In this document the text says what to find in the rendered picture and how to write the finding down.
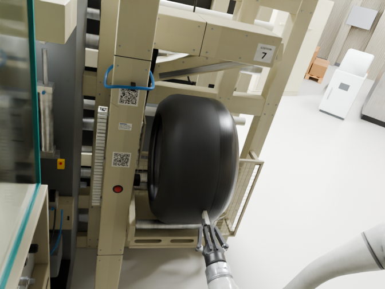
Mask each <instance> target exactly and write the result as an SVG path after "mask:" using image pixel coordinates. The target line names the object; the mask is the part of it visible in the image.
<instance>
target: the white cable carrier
mask: <svg viewBox="0 0 385 289"><path fill-rule="evenodd" d="M105 110H106V111H105ZM107 116H109V111H108V107H102V106H99V109H98V116H97V117H98V118H97V133H96V134H97V135H96V150H95V168H94V177H93V194H92V205H100V201H102V196H100V195H101V182H102V174H103V162H105V157H104V147H105V133H106V126H107Z"/></svg>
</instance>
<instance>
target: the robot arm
mask: <svg viewBox="0 0 385 289"><path fill-rule="evenodd" d="M201 224H202V226H200V227H199V229H198V243H197V247H196V249H195V250H196V251H200V252H202V255H203V256H204V258H205V264H206V270H205V274H206V279H207V285H208V289H240V288H239V287H238V286H237V285H235V283H234V280H233V276H232V273H231V269H230V266H229V264H228V263H227V262H226V258H225V255H224V253H225V251H227V250H228V248H229V245H228V244H227V243H226V242H225V240H224V238H223V236H222V235H221V233H220V231H219V229H218V227H217V226H213V225H212V222H211V219H210V218H209V217H208V214H207V211H206V210H204V211H203V212H202V221H201ZM207 229H209V230H207ZM202 231H203V236H204V239H205V247H204V249H203V248H202V245H201V244H202ZM208 231H209V233H208ZM209 234H210V238H211V240H210V238H209ZM216 237H217V239H218V241H219V243H220V245H221V246H220V245H219V244H218V242H217V239H216ZM381 270H385V222H382V223H380V224H377V225H375V226H373V227H372V228H370V229H368V230H366V231H364V232H362V233H360V234H358V235H356V236H355V237H353V238H352V239H350V240H348V241H347V242H345V243H343V244H342V245H340V246H338V247H336V248H335V249H333V250H331V251H329V252H327V253H325V254H323V255H322V256H320V257H318V258H317V259H315V260H314V261H312V262H311V263H309V264H308V265H307V266H306V267H305V268H304V269H302V270H301V271H300V272H299V273H298V274H297V275H296V276H295V277H294V278H293V279H292V280H291V281H290V282H289V283H288V284H287V285H286V286H285V287H284V288H282V289H315V288H317V287H318V286H320V285H321V284H323V283H325V282H327V281H329V280H331V279H333V278H336V277H339V276H344V275H350V274H357V273H362V272H371V271H381Z"/></svg>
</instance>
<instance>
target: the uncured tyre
mask: <svg viewBox="0 0 385 289"><path fill-rule="evenodd" d="M238 169H239V139H238V131H237V127H236V124H235V121H234V118H233V116H232V115H231V113H230V112H229V110H228V109H227V108H226V106H225V105H224V104H223V103H222V102H221V101H218V100H216V99H213V98H208V97H200V96H191V95H182V94H173V95H169V96H168V97H166V98H165V99H164V100H162V101H161V102H160V103H159V105H158V107H157V109H156V112H155V117H154V122H153V125H152V130H151V136H150V145H149V151H148V167H147V185H148V200H149V205H150V209H151V212H152V213H153V214H154V215H155V216H156V217H157V219H158V220H159V221H161V222H165V223H167V224H201V221H202V212H203V211H204V210H206V211H207V214H208V217H209V218H210V219H211V222H213V221H215V220H216V219H217V218H218V217H219V216H220V215H221V214H222V213H223V212H224V211H225V210H226V209H227V207H228V206H229V203H230V201H231V199H232V197H233V194H234V191H235V186H236V183H237V177H238Z"/></svg>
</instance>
